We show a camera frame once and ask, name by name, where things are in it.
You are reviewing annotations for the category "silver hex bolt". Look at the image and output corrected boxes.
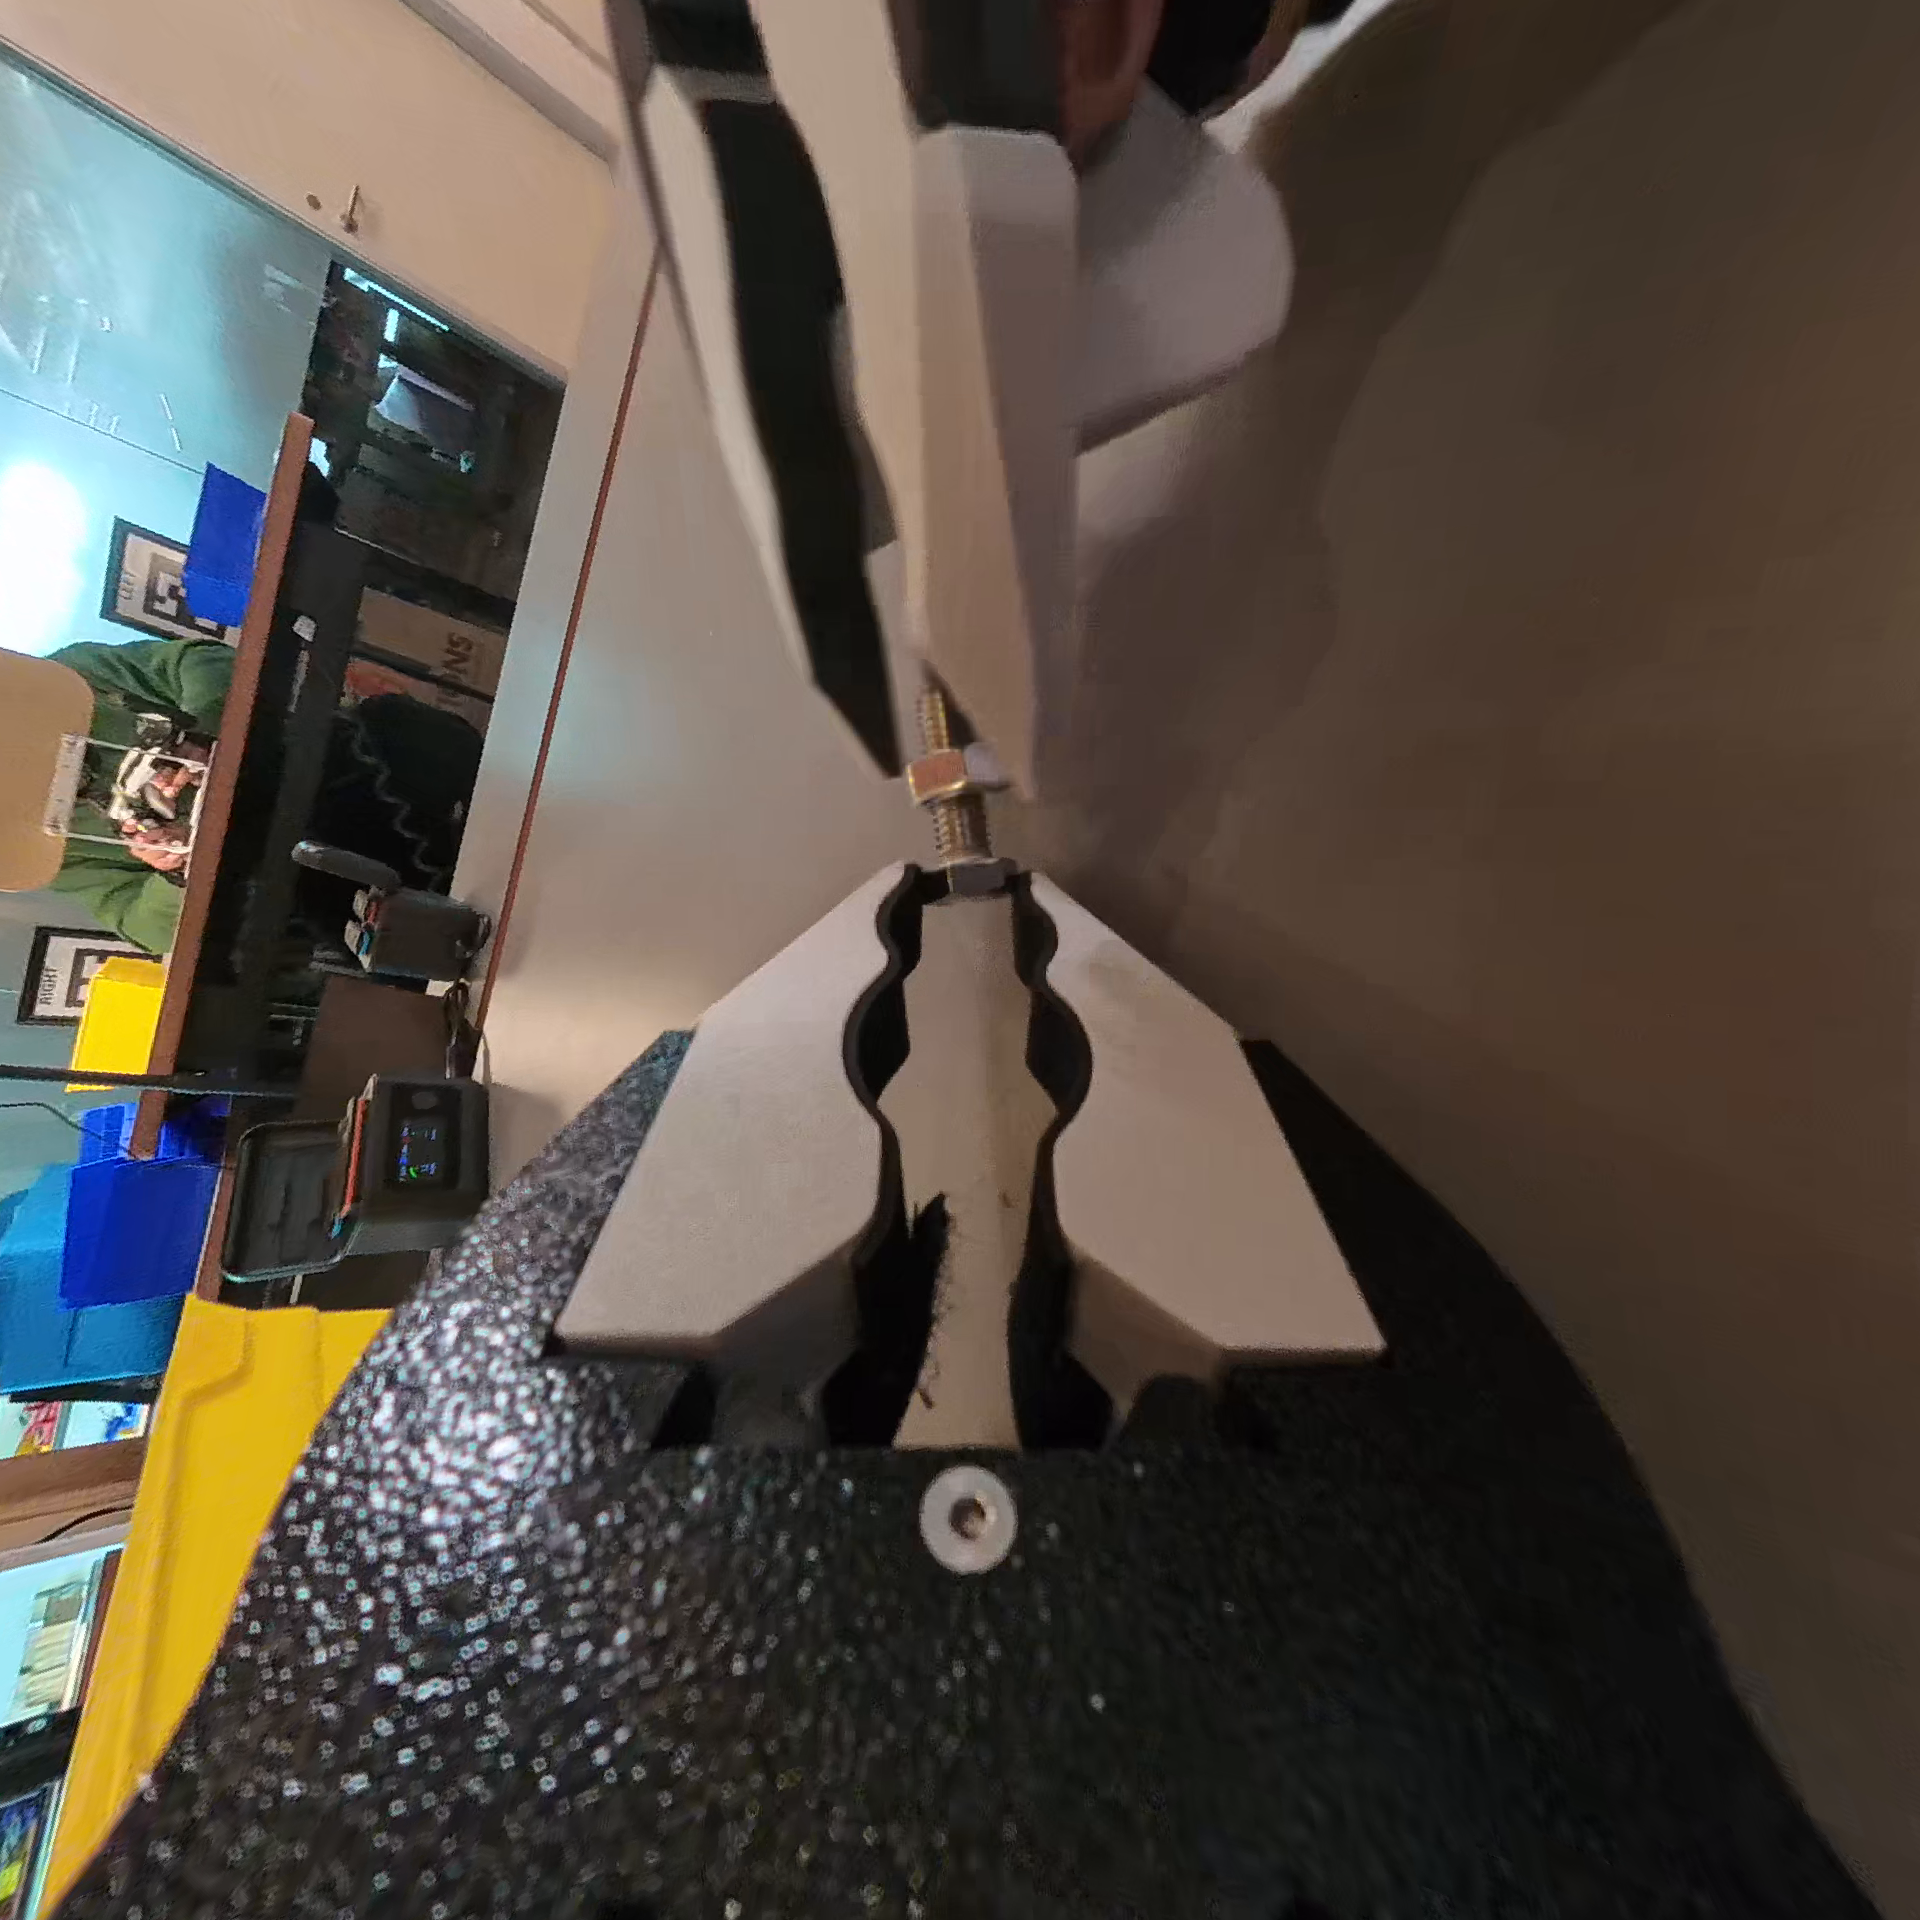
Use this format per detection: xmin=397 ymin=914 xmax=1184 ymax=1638
xmin=912 ymin=686 xmax=1025 ymax=906

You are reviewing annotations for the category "person's right hand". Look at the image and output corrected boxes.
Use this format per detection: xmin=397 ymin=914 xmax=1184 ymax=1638
xmin=1052 ymin=0 xmax=1164 ymax=167

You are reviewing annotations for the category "small yellow bin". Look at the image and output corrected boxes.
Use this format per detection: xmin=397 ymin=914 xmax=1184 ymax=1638
xmin=67 ymin=959 xmax=171 ymax=1075

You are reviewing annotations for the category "cardboard box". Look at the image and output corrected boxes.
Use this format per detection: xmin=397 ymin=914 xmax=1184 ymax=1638
xmin=356 ymin=584 xmax=522 ymax=709

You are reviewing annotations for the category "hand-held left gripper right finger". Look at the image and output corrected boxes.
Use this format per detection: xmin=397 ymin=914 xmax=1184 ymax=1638
xmin=1002 ymin=868 xmax=1385 ymax=1448

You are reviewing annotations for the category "small black device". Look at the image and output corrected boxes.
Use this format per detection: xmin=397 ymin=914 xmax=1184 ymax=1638
xmin=291 ymin=838 xmax=495 ymax=985

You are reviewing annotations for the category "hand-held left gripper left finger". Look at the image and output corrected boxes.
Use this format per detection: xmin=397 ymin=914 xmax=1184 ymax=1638
xmin=553 ymin=862 xmax=959 ymax=1448

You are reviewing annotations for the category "black action camera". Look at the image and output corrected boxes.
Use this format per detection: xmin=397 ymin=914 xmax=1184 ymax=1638
xmin=220 ymin=1071 xmax=493 ymax=1285

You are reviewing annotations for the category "yellow plastic bin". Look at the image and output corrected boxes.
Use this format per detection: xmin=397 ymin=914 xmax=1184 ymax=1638
xmin=37 ymin=1297 xmax=395 ymax=1920

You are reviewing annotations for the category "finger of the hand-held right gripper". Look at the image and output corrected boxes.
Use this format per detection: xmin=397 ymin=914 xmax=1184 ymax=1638
xmin=606 ymin=0 xmax=912 ymax=779
xmin=900 ymin=126 xmax=1085 ymax=798

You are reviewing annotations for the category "blue plastic bin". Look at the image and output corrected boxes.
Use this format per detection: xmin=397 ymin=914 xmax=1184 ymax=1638
xmin=0 ymin=1102 xmax=231 ymax=1393

